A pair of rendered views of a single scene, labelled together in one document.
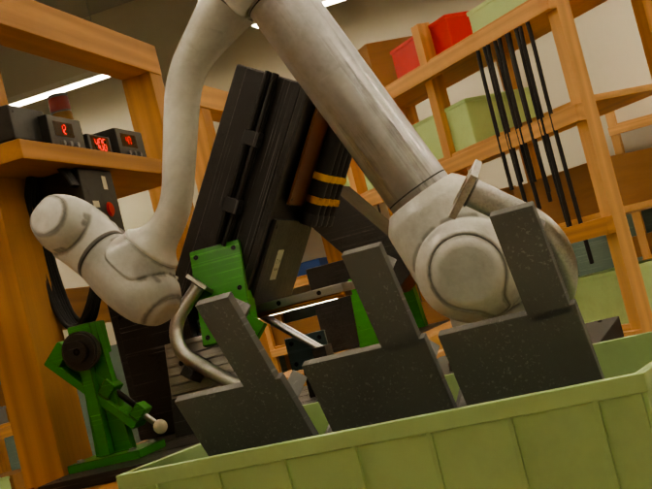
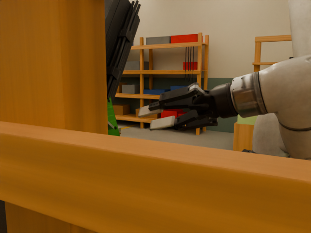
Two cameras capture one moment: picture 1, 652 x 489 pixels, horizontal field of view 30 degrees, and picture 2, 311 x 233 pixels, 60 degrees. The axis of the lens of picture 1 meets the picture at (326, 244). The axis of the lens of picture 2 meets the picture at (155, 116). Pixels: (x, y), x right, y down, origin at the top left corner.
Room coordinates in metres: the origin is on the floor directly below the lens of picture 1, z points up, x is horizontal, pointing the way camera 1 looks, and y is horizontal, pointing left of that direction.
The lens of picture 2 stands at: (2.23, 0.99, 1.34)
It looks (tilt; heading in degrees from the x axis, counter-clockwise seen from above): 9 degrees down; 283
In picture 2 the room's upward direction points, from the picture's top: straight up
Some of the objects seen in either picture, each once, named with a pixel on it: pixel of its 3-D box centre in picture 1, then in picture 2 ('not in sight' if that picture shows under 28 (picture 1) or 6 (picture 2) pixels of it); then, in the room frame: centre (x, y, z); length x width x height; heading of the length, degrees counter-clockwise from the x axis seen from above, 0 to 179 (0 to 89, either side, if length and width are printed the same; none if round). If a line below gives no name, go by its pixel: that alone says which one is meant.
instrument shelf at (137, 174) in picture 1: (70, 175); not in sight; (2.75, 0.53, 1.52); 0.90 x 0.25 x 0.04; 166
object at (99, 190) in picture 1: (79, 209); not in sight; (2.63, 0.50, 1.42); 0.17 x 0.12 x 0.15; 166
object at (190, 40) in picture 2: not in sight; (146, 83); (4.01, -5.55, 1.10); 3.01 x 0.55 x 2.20; 164
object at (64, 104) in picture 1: (59, 104); not in sight; (2.88, 0.54, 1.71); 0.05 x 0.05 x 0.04
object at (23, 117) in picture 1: (15, 128); not in sight; (2.46, 0.56, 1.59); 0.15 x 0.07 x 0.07; 166
